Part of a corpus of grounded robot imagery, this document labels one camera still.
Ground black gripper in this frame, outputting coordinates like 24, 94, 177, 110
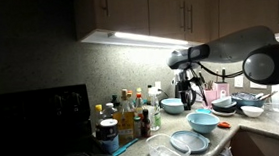
175, 67, 199, 101

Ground small light blue bowl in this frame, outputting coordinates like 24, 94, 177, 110
210, 96, 233, 109

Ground black bowl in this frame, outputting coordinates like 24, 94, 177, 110
212, 100, 239, 115

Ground white bowl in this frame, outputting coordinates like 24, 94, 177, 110
240, 103, 265, 119

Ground wooden spoon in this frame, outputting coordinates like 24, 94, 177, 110
257, 90, 279, 102

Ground pink utensil holder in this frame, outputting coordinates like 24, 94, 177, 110
202, 88, 219, 110

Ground small teal lid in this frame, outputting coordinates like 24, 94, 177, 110
195, 106, 213, 116

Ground pink knife block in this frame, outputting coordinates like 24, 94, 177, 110
214, 80, 231, 100

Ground clear bottle green label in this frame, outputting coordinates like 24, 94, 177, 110
146, 86, 163, 132

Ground white plate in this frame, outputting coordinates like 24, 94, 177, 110
211, 107, 237, 118

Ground round clear lid blue rim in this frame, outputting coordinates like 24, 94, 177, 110
169, 128, 212, 156

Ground red cap sauce bottle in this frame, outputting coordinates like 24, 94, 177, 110
134, 92, 145, 117

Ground dark hot sauce bottle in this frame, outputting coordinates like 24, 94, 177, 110
139, 108, 152, 139

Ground blue baking dish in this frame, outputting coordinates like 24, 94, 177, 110
230, 89, 266, 110

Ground small spice jar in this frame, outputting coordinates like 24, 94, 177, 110
133, 116, 143, 139

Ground clear plastic container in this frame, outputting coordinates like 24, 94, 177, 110
145, 131, 192, 156

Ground yellow oil bottle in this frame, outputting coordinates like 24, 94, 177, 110
110, 88, 137, 141

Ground under-cabinet light strip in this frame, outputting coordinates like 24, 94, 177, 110
80, 22, 191, 56

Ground grey cloth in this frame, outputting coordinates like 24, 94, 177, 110
218, 147, 235, 156

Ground white cap bottle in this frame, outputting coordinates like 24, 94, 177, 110
102, 102, 119, 122

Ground teal brush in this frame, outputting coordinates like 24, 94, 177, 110
110, 137, 141, 156

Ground blue white salt canister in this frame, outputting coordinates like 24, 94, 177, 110
99, 118, 121, 155

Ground wooden base cabinet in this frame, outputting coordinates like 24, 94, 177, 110
228, 125, 279, 156

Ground yellow cap dark bottle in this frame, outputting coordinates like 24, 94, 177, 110
93, 104, 107, 141

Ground wooden upper cabinets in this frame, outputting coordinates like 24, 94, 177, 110
72, 0, 279, 54

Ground black stove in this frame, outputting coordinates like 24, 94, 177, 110
0, 83, 94, 156

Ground white wall outlet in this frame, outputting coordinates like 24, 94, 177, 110
154, 80, 163, 92
249, 79, 269, 91
233, 75, 245, 89

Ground orange handled scissors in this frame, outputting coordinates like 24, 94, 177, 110
217, 120, 232, 130

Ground steel cabinet bar handle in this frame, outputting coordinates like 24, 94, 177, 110
101, 0, 110, 17
179, 0, 189, 33
187, 4, 196, 34

